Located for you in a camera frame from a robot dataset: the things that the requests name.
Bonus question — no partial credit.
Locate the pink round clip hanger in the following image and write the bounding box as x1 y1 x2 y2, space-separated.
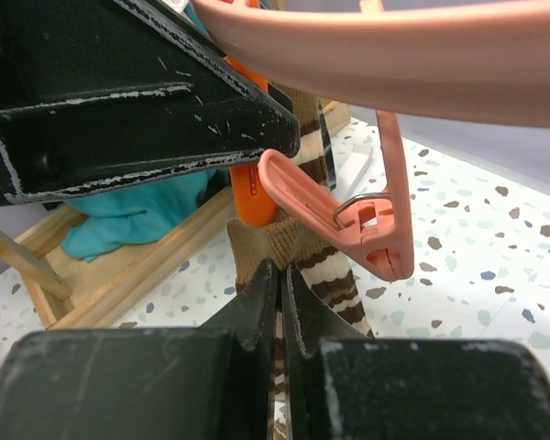
190 0 550 129

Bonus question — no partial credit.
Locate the orange clothes peg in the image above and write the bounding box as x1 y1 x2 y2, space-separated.
222 54 279 228

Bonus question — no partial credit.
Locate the white metal clothes rail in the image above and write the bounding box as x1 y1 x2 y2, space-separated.
329 98 377 193

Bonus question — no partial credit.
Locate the wooden clothes rack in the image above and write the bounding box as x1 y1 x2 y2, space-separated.
0 100 352 331

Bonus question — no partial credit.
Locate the pink clothes peg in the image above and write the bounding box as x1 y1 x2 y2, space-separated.
258 110 414 281

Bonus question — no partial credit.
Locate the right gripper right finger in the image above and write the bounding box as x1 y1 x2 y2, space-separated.
281 266 550 439

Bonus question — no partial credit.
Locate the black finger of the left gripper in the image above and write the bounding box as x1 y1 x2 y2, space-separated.
0 0 300 205

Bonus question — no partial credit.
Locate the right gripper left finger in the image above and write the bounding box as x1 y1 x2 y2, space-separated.
0 260 279 439

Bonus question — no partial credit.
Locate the brown striped sock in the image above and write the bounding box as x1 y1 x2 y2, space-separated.
275 83 330 189
226 214 377 440

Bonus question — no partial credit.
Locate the teal cloth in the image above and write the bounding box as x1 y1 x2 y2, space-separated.
61 0 221 262

